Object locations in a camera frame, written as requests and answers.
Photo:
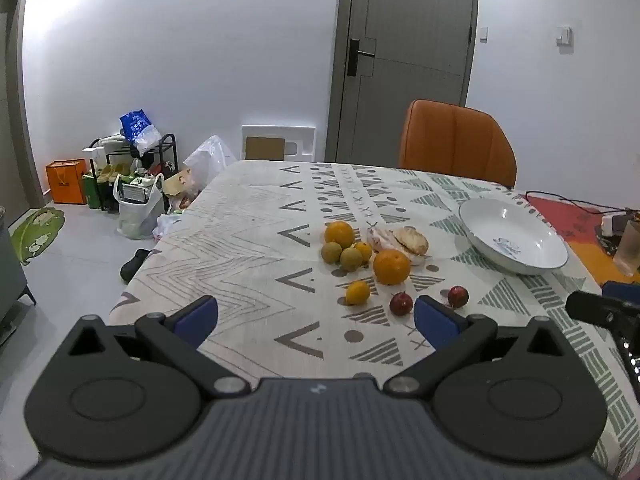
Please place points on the white foam packaging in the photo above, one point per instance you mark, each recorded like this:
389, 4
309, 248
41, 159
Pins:
300, 135

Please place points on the small white wall switch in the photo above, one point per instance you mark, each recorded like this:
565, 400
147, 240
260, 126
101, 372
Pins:
483, 33

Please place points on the grey door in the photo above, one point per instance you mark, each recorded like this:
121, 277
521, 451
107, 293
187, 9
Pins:
410, 25

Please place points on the brown paper bag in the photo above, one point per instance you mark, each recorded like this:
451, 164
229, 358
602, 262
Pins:
177, 182

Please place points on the small dark red fruit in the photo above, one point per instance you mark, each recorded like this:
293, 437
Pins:
457, 296
401, 304

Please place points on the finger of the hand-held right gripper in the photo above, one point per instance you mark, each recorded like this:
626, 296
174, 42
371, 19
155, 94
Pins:
592, 306
622, 291

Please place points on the green box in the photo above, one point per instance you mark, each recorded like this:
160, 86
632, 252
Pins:
91, 190

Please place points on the orange paper box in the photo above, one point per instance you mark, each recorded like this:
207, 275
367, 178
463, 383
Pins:
65, 182

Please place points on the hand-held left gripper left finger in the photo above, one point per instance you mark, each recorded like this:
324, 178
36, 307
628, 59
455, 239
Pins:
197, 317

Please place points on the white plate with blue rim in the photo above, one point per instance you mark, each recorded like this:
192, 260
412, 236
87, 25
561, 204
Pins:
505, 230

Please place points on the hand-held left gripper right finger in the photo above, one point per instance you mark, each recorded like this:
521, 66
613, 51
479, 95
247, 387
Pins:
432, 322

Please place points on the black shoe rack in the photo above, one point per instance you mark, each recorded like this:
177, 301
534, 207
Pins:
167, 147

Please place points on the brown cardboard sheet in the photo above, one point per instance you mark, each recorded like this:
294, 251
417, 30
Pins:
264, 149

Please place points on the white charger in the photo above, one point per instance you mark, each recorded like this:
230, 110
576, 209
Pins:
612, 223

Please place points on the large orange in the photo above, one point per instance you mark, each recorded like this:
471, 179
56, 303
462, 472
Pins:
391, 266
339, 234

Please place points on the green floor mat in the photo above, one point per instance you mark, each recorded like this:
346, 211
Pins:
35, 235

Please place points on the blue and white bag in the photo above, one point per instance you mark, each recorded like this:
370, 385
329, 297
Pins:
137, 127

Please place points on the red orange printed mat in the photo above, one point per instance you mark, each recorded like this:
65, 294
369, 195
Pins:
565, 217

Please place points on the black slipper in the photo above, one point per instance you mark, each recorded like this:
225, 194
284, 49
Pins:
132, 266

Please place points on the white plastic shopping bag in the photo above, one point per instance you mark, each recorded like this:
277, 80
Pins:
137, 217

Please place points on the small tangerine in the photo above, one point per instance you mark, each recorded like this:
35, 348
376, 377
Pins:
364, 251
358, 292

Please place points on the orange leather chair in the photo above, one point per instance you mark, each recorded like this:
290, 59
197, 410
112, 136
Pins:
450, 140

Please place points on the clear plastic bag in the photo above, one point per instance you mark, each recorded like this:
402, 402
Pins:
212, 157

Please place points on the clear glass cup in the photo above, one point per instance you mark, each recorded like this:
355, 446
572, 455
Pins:
629, 250

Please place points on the small green-brown round fruit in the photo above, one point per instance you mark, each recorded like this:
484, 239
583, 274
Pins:
331, 252
351, 259

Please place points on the grey cabinet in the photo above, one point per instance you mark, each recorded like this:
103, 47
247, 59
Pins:
12, 280

